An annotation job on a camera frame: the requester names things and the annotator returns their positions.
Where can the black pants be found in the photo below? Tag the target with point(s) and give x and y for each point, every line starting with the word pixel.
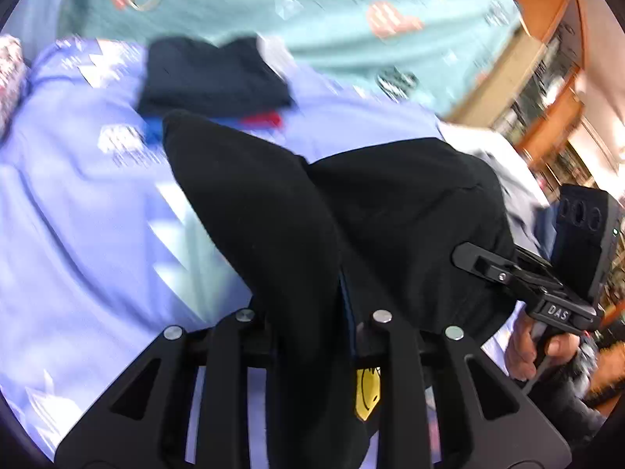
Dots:
pixel 254 205

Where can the person's right hand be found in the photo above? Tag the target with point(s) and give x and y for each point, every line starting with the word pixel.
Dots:
pixel 520 351

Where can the white pillow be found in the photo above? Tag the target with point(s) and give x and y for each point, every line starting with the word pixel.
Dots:
pixel 468 134

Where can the folded red garment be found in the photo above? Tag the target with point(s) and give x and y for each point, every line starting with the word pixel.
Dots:
pixel 266 119

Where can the grey-blue plaid sheet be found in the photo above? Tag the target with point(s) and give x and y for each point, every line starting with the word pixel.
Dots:
pixel 44 14

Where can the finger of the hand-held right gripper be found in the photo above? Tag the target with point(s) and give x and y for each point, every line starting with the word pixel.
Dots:
pixel 483 264

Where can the folded dark navy garment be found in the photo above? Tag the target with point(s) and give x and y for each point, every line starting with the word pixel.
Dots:
pixel 210 78

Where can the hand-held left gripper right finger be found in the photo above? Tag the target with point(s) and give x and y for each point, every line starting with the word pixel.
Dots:
pixel 400 376

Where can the folded blue garment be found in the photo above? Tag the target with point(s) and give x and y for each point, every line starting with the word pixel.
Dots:
pixel 154 129

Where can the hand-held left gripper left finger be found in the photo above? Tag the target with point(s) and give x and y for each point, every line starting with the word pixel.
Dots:
pixel 234 351

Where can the teal heart printed sheet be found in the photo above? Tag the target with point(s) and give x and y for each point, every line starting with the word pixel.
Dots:
pixel 317 0

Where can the floral bolster pillow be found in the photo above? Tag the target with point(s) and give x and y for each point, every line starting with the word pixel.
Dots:
pixel 10 73

